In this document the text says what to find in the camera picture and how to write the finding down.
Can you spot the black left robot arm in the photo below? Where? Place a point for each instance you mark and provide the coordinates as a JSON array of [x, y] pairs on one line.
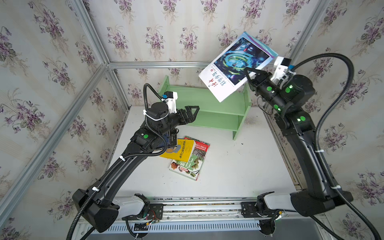
[[148, 141]]

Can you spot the white blue swirl book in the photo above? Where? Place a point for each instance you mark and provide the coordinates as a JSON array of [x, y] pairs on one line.
[[226, 73]]

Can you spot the green wooden bookshelf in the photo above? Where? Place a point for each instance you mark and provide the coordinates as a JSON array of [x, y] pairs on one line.
[[228, 115]]

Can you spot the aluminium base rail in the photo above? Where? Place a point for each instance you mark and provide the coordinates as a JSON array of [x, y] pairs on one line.
[[175, 209]]

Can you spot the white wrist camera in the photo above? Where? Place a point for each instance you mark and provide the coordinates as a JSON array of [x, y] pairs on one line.
[[169, 98], [282, 69]]

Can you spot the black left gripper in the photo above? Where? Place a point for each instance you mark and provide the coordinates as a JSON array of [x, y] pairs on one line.
[[189, 117]]

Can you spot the green red nature book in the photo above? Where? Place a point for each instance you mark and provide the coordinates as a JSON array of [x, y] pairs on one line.
[[192, 168]]

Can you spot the aluminium frame top bar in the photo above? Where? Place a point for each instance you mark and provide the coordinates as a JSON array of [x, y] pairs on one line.
[[158, 65]]

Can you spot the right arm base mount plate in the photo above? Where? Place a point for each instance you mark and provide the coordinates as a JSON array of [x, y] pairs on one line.
[[250, 210]]

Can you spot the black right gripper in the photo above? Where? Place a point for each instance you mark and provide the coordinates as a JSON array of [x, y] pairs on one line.
[[259, 82]]

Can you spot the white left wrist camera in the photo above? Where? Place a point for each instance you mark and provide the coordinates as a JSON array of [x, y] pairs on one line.
[[169, 98]]

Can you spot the yellow book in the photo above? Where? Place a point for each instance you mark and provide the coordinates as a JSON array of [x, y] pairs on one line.
[[182, 152]]

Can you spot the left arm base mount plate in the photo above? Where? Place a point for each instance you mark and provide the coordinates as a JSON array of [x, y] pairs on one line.
[[152, 212]]

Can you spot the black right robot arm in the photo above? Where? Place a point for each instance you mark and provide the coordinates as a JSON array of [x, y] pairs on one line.
[[298, 128]]

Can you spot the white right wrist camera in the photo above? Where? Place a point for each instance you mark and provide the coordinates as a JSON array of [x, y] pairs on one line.
[[282, 69]]

